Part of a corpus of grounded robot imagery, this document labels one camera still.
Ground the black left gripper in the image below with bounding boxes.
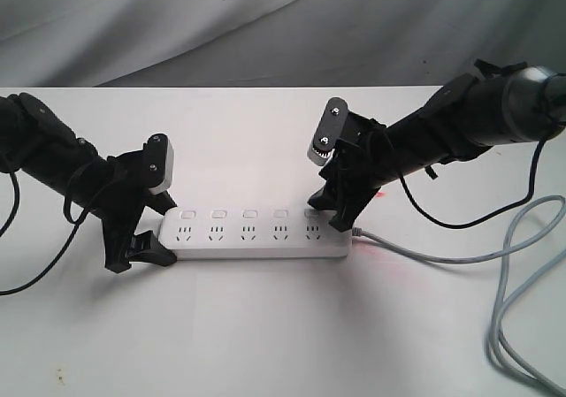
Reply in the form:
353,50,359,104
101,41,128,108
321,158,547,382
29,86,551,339
102,151,177,273

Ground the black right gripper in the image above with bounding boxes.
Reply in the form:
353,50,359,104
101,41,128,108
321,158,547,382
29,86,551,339
307,112,402,232

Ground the white five-outlet power strip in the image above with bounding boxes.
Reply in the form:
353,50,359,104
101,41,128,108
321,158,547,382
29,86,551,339
158,205,352,261

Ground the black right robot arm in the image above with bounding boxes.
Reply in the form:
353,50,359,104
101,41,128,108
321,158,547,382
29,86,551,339
308,60,565,232

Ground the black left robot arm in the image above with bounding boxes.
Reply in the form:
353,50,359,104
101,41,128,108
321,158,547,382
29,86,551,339
1,93,177,273

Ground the grey backdrop cloth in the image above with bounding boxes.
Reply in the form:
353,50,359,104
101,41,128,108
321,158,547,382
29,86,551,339
1,0,565,88

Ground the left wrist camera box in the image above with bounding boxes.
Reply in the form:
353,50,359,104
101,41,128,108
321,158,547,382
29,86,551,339
141,134,174,195

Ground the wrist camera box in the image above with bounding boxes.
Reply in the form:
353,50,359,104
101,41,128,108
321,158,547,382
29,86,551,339
141,134,174,195
307,97,349,167

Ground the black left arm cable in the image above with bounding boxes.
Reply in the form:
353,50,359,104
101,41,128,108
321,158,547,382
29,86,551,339
0,157,111,297

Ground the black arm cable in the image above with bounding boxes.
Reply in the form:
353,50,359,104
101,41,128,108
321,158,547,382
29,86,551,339
331,126,558,229
0,157,111,297

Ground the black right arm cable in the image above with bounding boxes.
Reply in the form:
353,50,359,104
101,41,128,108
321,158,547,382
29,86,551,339
331,126,558,229

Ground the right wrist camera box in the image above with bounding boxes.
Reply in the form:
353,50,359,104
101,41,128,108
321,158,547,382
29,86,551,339
307,97,349,167

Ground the grey power cable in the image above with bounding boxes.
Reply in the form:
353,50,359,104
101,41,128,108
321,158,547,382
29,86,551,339
351,193,566,397

